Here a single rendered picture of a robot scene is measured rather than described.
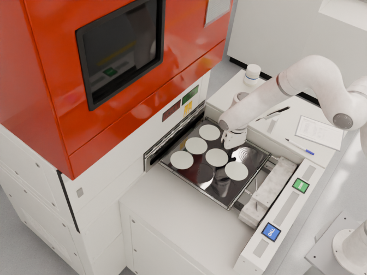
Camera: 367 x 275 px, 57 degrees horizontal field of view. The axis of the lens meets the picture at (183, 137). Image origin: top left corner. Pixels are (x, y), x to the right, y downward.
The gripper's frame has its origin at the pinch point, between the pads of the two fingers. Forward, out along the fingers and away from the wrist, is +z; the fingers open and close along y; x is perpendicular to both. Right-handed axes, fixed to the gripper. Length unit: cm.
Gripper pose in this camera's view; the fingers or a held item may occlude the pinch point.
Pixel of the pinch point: (229, 150)
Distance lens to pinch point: 154.1
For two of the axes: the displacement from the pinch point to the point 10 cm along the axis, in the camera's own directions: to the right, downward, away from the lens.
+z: -0.8, 6.6, 7.5
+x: -4.5, -6.9, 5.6
